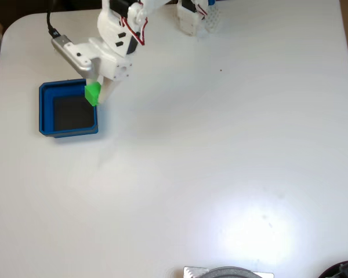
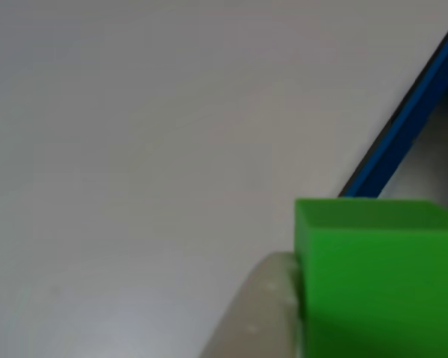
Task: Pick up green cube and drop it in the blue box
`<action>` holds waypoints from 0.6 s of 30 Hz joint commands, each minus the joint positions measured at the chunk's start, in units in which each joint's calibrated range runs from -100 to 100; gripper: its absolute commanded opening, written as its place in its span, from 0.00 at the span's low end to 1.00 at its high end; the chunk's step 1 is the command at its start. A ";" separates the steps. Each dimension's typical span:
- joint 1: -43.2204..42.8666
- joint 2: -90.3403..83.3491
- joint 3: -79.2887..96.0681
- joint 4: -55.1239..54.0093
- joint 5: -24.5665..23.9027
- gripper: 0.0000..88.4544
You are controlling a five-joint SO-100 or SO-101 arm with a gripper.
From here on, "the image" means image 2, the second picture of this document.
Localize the green cube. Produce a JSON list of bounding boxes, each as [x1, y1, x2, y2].
[[293, 198, 448, 358]]

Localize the blue box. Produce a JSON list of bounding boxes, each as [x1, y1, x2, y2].
[[337, 22, 448, 201]]

